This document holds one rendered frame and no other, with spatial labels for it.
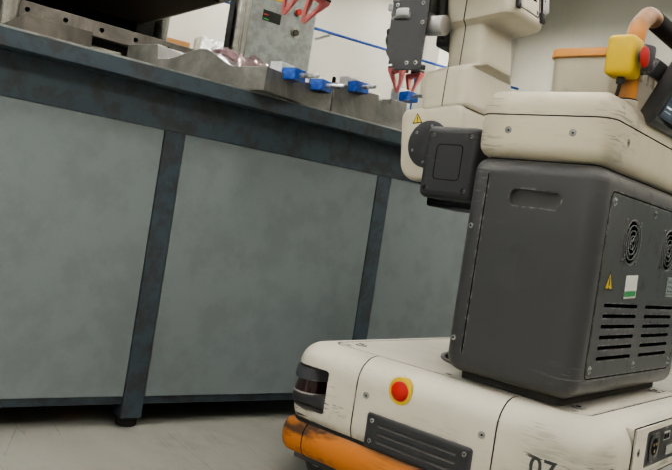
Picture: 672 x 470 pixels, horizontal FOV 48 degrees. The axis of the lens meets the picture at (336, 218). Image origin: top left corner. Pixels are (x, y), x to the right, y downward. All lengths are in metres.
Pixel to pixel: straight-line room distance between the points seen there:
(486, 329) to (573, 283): 0.18
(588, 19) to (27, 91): 9.59
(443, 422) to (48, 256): 0.86
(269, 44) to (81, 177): 1.42
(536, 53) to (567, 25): 0.60
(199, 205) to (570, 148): 0.87
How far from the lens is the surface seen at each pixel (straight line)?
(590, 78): 1.54
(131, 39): 2.64
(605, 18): 10.61
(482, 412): 1.35
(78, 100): 1.69
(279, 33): 2.99
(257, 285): 1.91
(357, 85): 2.04
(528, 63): 11.36
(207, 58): 1.92
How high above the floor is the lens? 0.53
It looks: level
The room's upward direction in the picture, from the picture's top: 9 degrees clockwise
